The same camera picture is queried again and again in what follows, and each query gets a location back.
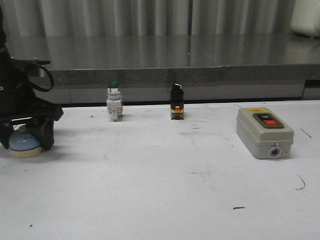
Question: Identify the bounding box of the blue desk bell cream base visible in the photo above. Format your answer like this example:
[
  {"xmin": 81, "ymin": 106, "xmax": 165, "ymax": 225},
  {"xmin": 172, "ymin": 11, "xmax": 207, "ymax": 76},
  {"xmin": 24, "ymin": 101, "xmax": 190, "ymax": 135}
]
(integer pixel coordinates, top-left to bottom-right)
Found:
[{"xmin": 9, "ymin": 125, "xmax": 43, "ymax": 159}]

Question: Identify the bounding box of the white appliance in background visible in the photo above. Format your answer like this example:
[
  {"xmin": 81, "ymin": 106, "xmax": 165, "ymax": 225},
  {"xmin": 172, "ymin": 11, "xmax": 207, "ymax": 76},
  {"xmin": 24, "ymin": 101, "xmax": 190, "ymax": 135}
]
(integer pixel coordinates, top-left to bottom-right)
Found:
[{"xmin": 290, "ymin": 0, "xmax": 320, "ymax": 37}]

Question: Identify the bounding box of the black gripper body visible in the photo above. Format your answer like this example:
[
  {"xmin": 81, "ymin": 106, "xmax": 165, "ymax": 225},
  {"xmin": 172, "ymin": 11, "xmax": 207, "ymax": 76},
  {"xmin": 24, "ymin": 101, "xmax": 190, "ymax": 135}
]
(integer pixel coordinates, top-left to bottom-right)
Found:
[{"xmin": 0, "ymin": 58, "xmax": 64, "ymax": 127}]

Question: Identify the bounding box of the green pushbutton switch white body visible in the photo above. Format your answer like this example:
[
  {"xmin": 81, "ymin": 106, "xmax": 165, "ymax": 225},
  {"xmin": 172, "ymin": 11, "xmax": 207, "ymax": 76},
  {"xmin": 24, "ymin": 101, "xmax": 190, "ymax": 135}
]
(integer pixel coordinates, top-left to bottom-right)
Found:
[{"xmin": 106, "ymin": 81, "xmax": 123, "ymax": 122}]

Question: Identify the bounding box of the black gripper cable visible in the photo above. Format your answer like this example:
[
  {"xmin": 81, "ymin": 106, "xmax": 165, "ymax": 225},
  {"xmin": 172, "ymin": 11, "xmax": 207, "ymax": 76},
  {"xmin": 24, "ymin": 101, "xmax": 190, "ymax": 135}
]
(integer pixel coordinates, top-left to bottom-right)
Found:
[{"xmin": 14, "ymin": 59, "xmax": 55, "ymax": 93}]

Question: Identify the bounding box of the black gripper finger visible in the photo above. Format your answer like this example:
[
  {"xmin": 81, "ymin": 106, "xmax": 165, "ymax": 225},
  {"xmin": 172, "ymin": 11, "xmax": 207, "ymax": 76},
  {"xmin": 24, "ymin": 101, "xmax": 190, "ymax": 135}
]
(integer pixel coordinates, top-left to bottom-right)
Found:
[
  {"xmin": 34, "ymin": 117, "xmax": 54, "ymax": 151},
  {"xmin": 0, "ymin": 122, "xmax": 13, "ymax": 149}
]

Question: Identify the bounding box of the black selector switch orange base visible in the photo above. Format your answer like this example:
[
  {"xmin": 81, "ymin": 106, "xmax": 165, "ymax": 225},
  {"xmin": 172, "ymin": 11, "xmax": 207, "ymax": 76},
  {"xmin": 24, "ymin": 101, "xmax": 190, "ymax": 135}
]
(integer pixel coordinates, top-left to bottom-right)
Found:
[{"xmin": 170, "ymin": 83, "xmax": 184, "ymax": 120}]

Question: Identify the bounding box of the grey on off switch box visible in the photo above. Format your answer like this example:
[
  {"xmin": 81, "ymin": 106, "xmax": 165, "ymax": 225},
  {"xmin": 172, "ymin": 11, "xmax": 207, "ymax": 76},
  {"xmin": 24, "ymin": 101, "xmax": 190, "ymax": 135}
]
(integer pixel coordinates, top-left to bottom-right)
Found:
[{"xmin": 236, "ymin": 108, "xmax": 294, "ymax": 159}]

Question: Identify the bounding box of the grey stone counter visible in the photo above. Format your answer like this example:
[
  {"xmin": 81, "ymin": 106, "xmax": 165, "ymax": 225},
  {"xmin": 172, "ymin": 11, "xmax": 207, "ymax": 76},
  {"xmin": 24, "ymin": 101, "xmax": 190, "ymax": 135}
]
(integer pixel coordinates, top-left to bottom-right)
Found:
[{"xmin": 7, "ymin": 33, "xmax": 320, "ymax": 105}]

